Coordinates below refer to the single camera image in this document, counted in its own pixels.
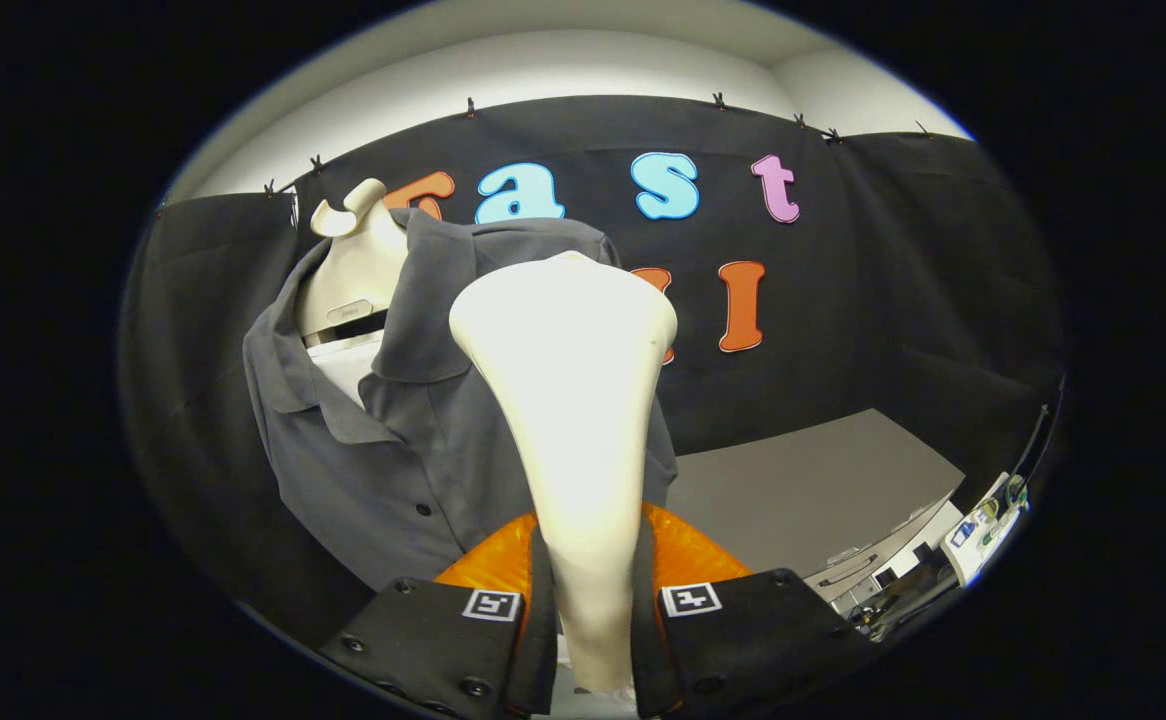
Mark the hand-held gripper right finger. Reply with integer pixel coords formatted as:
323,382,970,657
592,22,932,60
630,503,879,719

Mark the grey cabinet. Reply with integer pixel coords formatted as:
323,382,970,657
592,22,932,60
665,408,966,616

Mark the grey button shirt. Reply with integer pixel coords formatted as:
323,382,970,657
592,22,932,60
243,208,679,593

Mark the white desk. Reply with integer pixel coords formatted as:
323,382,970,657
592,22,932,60
941,470,1029,586

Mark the cream mannequin form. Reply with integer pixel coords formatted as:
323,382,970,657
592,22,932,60
295,178,414,406

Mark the row of black clips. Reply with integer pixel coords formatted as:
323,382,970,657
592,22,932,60
263,92,934,199

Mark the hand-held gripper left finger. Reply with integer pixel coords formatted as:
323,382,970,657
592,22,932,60
318,510,559,719

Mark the black cabinet handle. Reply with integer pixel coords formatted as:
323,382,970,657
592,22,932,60
815,553,879,591

